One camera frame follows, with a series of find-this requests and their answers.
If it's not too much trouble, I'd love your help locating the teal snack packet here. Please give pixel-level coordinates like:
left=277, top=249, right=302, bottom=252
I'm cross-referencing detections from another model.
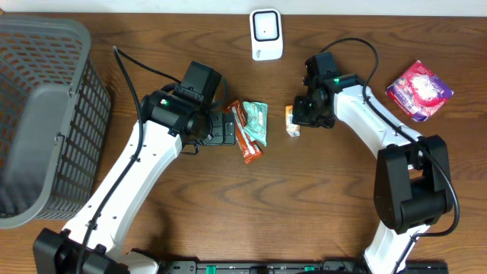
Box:
left=243, top=101, right=268, bottom=147

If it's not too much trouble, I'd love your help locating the small orange white packet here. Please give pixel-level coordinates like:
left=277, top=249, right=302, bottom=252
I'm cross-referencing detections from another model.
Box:
left=285, top=105, right=300, bottom=138

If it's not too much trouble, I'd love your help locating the orange snack bar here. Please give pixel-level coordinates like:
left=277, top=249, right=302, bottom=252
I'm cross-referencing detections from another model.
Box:
left=224, top=100, right=263, bottom=164

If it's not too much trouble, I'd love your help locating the purple snack package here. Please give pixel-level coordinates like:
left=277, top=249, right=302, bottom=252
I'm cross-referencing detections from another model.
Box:
left=385, top=60, right=454, bottom=122

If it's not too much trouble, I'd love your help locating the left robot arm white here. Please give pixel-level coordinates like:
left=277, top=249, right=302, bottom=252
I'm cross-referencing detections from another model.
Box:
left=33, top=86, right=235, bottom=273

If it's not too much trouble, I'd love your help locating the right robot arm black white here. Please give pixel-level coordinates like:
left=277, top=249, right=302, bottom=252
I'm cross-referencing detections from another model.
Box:
left=292, top=72, right=458, bottom=273

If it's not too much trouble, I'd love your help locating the grey plastic mesh basket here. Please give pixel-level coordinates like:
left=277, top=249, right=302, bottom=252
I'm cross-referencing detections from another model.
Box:
left=1, top=15, right=112, bottom=229

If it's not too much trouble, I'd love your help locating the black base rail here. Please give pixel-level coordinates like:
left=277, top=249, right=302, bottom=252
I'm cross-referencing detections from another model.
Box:
left=164, top=260, right=450, bottom=274

